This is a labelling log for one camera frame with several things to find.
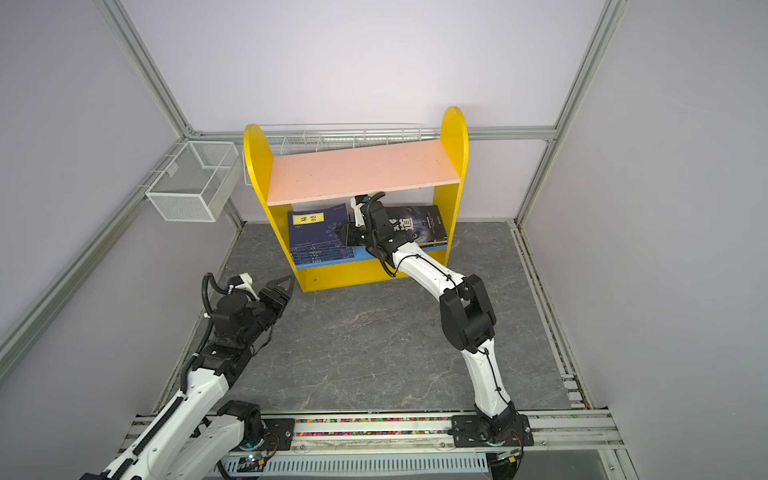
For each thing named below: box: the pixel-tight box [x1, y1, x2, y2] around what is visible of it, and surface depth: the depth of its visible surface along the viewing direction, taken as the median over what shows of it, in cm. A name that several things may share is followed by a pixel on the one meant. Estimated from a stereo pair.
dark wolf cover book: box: [386, 205, 448, 247], surface depth 98 cm
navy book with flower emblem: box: [288, 203, 355, 265], surface depth 91 cm
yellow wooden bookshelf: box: [244, 107, 470, 293], surface depth 79 cm
